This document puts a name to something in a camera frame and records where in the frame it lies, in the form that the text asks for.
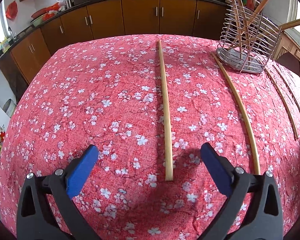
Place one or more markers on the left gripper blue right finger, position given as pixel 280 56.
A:
pixel 264 216

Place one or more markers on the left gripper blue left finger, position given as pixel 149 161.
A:
pixel 35 218

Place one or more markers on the brown lower kitchen cabinets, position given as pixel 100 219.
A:
pixel 117 18

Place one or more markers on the white plastic bucket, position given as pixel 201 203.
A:
pixel 9 107

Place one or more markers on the thin wooden chopstick table edge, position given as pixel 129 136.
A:
pixel 288 87

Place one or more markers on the red floral tablecloth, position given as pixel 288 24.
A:
pixel 108 93

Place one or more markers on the cream wooden side table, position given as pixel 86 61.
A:
pixel 287 53

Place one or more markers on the red plastic basin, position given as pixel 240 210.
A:
pixel 40 12

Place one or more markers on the chopstick in holder leaning right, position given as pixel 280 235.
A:
pixel 256 12

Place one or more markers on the chopstick in holder leaning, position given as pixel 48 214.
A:
pixel 256 12
pixel 241 24

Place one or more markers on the chopstick in holder leaning left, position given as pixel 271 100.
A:
pixel 241 24

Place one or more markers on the wire metal utensil holder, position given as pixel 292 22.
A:
pixel 263 38

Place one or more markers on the red plastic bag on wall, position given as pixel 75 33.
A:
pixel 11 11

